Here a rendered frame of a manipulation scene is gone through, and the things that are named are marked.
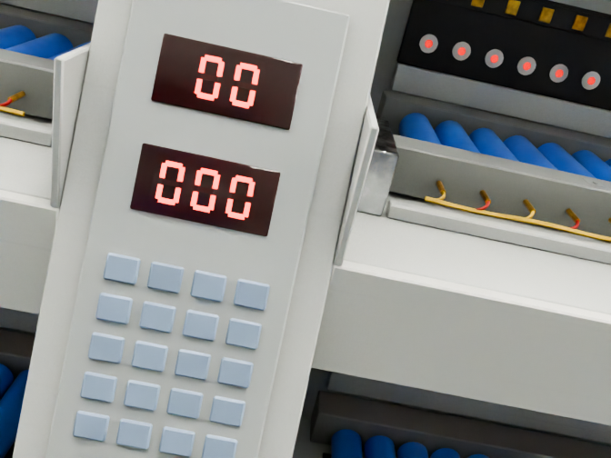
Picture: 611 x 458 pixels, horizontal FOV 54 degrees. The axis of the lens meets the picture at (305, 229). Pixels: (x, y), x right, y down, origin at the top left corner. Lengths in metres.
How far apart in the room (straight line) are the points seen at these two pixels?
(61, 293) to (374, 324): 0.11
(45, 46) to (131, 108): 0.15
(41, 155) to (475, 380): 0.19
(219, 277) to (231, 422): 0.05
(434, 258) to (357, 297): 0.04
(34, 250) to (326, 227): 0.10
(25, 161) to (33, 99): 0.05
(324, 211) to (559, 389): 0.11
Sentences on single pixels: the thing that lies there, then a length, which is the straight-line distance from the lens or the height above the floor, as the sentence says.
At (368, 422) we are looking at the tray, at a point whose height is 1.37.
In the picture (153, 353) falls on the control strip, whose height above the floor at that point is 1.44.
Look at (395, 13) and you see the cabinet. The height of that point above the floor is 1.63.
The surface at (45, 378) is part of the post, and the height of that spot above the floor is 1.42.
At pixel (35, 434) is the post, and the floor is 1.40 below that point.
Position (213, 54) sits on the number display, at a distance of 0.21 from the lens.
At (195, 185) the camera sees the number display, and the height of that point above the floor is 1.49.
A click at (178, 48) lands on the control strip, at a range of 0.21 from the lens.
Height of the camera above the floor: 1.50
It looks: 3 degrees down
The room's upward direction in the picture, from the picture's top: 12 degrees clockwise
